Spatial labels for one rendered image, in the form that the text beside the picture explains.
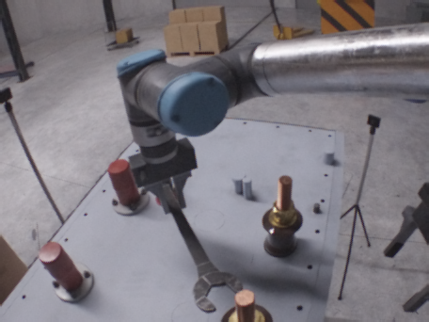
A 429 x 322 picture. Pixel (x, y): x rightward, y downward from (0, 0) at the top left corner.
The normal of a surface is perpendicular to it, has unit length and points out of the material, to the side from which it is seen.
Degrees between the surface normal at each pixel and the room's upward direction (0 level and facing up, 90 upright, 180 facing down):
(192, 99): 90
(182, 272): 0
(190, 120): 90
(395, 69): 91
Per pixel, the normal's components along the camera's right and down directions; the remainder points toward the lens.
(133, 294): -0.11, -0.80
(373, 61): -0.82, 0.25
